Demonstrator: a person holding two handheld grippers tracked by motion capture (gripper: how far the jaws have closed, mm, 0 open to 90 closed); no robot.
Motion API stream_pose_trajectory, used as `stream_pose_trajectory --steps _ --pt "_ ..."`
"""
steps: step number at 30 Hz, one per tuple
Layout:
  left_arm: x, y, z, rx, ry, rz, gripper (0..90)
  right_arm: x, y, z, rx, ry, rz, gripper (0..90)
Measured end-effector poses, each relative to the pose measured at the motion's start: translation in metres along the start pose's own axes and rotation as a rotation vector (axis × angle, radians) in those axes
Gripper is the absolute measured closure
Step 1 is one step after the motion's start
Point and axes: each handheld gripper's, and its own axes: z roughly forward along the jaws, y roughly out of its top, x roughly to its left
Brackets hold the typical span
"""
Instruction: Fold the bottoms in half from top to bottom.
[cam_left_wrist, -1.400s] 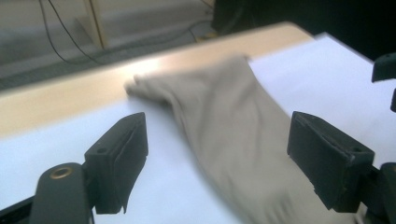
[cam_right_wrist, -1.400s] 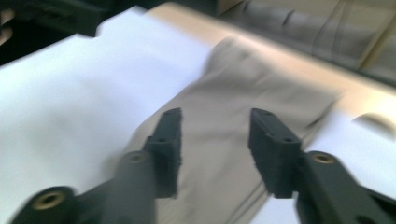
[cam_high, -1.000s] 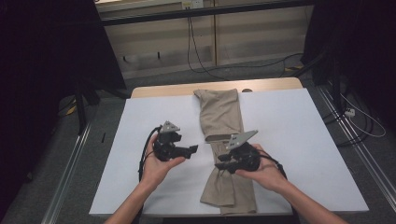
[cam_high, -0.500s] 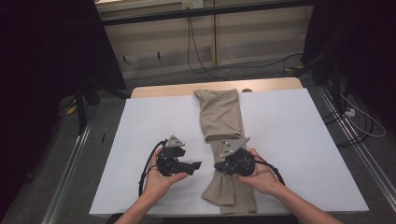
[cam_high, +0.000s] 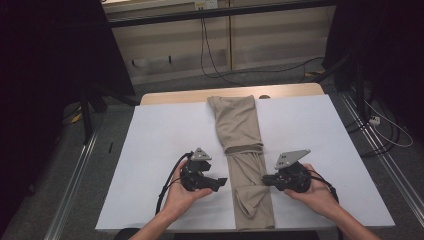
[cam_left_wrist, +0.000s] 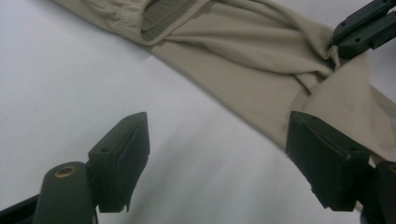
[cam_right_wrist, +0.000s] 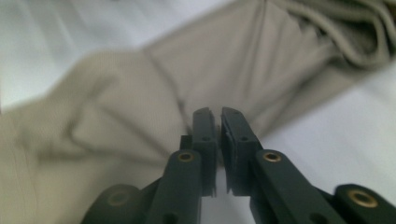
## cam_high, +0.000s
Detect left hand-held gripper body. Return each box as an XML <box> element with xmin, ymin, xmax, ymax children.
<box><xmin>180</xmin><ymin>147</ymin><xmax>214</xmax><ymax>193</ymax></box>

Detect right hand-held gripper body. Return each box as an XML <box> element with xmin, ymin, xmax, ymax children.
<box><xmin>274</xmin><ymin>149</ymin><xmax>313</xmax><ymax>194</ymax></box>

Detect beige pants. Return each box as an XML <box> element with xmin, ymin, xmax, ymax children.
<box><xmin>207</xmin><ymin>94</ymin><xmax>276</xmax><ymax>232</ymax></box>

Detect person's left hand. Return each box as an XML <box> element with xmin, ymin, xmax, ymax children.
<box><xmin>164</xmin><ymin>160</ymin><xmax>214</xmax><ymax>218</ymax></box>

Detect person's right hand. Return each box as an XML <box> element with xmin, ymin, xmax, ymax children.
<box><xmin>284</xmin><ymin>163</ymin><xmax>338</xmax><ymax>218</ymax></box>

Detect white table cover sheet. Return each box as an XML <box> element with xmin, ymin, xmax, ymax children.
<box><xmin>94</xmin><ymin>94</ymin><xmax>396</xmax><ymax>233</ymax></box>

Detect black metal stand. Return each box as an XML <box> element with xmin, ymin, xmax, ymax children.
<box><xmin>313</xmin><ymin>53</ymin><xmax>368</xmax><ymax>121</ymax></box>
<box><xmin>79</xmin><ymin>84</ymin><xmax>141</xmax><ymax>144</ymax></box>

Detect black horizontal metal bar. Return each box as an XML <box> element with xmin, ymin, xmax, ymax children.
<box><xmin>106</xmin><ymin>0</ymin><xmax>338</xmax><ymax>28</ymax></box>

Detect black curtain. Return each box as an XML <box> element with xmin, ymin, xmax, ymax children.
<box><xmin>321</xmin><ymin>0</ymin><xmax>424</xmax><ymax>134</ymax></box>
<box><xmin>0</xmin><ymin>0</ymin><xmax>136</xmax><ymax>234</ymax></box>

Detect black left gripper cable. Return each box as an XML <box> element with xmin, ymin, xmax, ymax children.
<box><xmin>154</xmin><ymin>151</ymin><xmax>194</xmax><ymax>216</ymax></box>

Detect black hanging wall cable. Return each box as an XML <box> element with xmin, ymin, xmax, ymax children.
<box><xmin>199</xmin><ymin>18</ymin><xmax>326</xmax><ymax>88</ymax></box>

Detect aluminium floor rail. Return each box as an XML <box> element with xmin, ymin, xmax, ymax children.
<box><xmin>43</xmin><ymin>129</ymin><xmax>99</xmax><ymax>240</ymax></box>
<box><xmin>339</xmin><ymin>93</ymin><xmax>424</xmax><ymax>218</ymax></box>

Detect black floor cables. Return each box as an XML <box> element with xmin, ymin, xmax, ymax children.
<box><xmin>344</xmin><ymin>113</ymin><xmax>401</xmax><ymax>158</ymax></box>

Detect white floor cable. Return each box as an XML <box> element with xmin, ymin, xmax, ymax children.
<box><xmin>363</xmin><ymin>99</ymin><xmax>414</xmax><ymax>149</ymax></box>

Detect white wall socket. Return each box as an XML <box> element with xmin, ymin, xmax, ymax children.
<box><xmin>194</xmin><ymin>0</ymin><xmax>219</xmax><ymax>10</ymax></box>

